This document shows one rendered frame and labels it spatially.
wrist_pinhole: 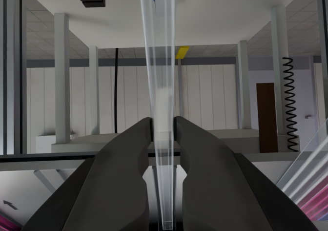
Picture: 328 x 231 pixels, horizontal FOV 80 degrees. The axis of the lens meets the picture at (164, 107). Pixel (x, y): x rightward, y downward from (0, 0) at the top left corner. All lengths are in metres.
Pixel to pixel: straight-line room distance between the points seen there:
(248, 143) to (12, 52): 0.62
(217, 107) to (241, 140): 2.71
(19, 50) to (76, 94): 2.78
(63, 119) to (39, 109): 2.89
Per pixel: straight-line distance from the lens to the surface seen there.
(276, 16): 0.72
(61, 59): 0.66
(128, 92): 3.15
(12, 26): 0.57
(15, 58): 0.55
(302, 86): 3.99
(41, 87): 3.54
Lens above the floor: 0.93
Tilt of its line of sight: 3 degrees down
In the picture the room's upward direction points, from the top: 178 degrees clockwise
